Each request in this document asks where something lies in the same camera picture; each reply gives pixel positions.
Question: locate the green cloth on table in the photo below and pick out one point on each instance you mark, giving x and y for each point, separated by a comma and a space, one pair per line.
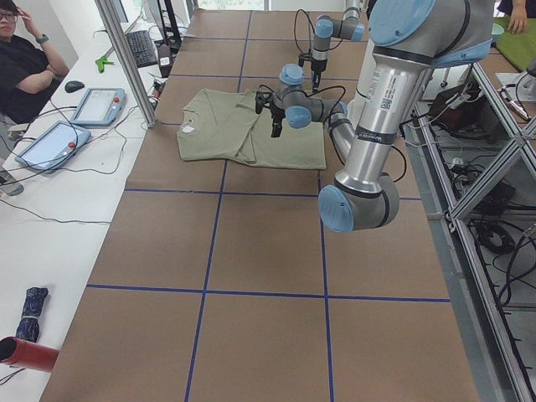
519, 49

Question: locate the green plastic tool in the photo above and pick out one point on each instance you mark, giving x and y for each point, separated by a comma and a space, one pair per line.
102, 62

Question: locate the seated person in black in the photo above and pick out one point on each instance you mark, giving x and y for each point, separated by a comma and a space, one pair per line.
31, 68

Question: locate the black keyboard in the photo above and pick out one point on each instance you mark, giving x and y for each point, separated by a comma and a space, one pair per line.
142, 48

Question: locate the upper teach pendant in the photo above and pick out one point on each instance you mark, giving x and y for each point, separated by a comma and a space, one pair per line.
99, 107

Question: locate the teach pendant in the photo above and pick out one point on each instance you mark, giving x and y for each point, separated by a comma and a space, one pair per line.
99, 107
54, 147

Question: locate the sage green long-sleeve shirt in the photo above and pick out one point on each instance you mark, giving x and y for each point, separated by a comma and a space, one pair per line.
227, 127

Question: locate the red cylinder tube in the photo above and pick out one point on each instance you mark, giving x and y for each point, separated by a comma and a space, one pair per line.
28, 355

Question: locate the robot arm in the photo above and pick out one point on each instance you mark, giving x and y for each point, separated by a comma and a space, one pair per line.
350, 27
408, 38

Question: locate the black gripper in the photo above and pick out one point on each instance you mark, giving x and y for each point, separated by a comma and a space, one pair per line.
316, 67
275, 114

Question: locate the folded dark blue umbrella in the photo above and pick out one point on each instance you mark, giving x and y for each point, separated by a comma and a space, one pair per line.
28, 327

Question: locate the lower teach pendant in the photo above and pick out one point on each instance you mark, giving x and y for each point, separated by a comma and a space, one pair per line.
54, 147

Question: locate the black computer mouse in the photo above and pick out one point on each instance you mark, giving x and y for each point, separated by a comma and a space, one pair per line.
73, 86

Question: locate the aluminium frame rack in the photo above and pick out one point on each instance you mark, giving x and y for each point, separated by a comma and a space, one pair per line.
476, 159

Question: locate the aluminium frame post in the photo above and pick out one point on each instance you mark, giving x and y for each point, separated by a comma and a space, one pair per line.
117, 37

